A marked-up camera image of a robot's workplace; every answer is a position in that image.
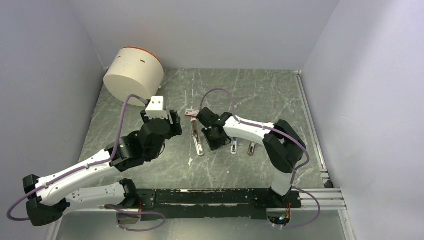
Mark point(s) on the cream cylindrical drum orange rim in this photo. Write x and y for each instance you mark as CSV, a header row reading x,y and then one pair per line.
x,y
134,71

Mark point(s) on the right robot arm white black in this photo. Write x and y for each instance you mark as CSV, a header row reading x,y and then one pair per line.
x,y
282,144

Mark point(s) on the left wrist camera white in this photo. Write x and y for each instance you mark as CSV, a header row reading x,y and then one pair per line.
x,y
156,108

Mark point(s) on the red white staple box sleeve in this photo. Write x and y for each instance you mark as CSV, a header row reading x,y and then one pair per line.
x,y
192,113

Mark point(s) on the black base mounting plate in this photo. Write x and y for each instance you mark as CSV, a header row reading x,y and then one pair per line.
x,y
212,203

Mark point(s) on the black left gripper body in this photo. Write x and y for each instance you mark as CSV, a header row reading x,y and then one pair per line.
x,y
155,153

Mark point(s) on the aluminium rail frame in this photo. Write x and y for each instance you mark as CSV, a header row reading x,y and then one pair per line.
x,y
242,164

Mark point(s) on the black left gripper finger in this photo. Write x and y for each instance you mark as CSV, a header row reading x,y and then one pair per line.
x,y
144,116
176,123

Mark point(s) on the beige brown small stapler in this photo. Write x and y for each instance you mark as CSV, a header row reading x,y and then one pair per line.
x,y
251,148

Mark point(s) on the long white stapler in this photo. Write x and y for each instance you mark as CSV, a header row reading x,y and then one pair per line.
x,y
196,137

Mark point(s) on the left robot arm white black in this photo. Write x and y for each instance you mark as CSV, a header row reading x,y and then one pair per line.
x,y
51,197

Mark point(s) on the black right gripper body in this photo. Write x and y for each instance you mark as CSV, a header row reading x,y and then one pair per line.
x,y
213,141

